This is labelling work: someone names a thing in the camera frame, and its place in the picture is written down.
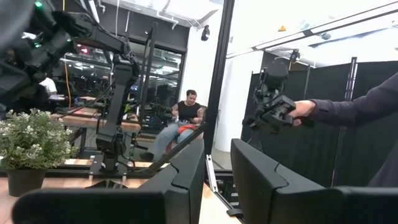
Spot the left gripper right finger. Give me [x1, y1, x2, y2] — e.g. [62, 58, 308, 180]
[229, 138, 398, 224]

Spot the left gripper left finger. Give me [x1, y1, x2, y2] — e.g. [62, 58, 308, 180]
[11, 138, 206, 224]

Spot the black curtain partition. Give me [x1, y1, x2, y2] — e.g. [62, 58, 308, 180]
[241, 51, 398, 188]

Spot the artificial potted plant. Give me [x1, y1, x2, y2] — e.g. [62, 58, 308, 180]
[0, 108, 79, 197]

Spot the wooden workbench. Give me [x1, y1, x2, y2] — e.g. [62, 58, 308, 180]
[50, 105, 142, 156]

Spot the person's hand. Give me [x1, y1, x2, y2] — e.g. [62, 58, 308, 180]
[287, 99, 317, 127]

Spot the person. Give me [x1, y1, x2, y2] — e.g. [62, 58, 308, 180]
[139, 89, 206, 162]

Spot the operator arm in dark sleeve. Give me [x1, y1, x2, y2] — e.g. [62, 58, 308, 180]
[307, 71, 398, 188]

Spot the black stand pole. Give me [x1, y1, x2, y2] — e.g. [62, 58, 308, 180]
[138, 21, 159, 124]

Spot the black truss pole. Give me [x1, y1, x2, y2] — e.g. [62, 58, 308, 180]
[330, 57, 359, 187]

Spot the blurred black cable loop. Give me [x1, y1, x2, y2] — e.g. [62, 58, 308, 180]
[0, 0, 35, 54]

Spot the silver metal bracket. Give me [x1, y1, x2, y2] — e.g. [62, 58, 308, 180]
[205, 154, 219, 193]

